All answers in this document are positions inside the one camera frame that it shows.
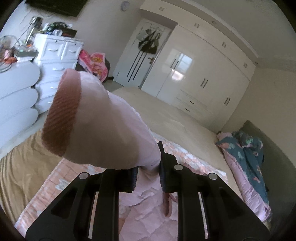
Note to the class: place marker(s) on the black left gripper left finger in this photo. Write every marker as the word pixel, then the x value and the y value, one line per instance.
pixel 119 180

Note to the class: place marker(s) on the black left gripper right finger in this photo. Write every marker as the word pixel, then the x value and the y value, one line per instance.
pixel 175 177

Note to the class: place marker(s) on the pink quilted jacket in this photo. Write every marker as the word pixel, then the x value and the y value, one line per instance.
pixel 86 124

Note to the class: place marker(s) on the white bedroom door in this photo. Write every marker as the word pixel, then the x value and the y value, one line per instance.
pixel 134 65

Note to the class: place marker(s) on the peach patterned quilt blanket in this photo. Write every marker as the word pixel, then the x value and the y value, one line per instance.
pixel 57 185

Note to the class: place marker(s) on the teal and pink duvet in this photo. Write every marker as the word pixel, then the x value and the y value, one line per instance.
pixel 244 155

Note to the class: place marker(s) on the tan bed sheet mattress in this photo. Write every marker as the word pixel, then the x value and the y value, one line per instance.
pixel 26 167

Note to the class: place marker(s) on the dark green headboard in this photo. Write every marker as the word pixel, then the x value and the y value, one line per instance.
pixel 279 176

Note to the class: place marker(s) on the white glossy wardrobe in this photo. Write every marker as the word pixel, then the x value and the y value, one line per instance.
pixel 199 69

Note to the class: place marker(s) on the pink cartoon blanket pile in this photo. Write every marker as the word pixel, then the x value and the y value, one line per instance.
pixel 94 63

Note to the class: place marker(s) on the white curved cabinet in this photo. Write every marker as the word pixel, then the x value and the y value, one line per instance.
pixel 18 97

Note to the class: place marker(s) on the bags hanging on door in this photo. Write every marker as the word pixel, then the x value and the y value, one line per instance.
pixel 149 41

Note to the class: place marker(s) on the white drawer chest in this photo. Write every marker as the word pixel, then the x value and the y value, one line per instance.
pixel 48 82

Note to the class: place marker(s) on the clutter on drawer chest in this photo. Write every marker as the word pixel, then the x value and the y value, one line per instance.
pixel 34 30

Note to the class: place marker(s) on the round wall clock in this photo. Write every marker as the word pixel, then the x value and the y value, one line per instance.
pixel 125 5

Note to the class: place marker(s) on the black wall television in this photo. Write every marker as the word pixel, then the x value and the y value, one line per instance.
pixel 62 7

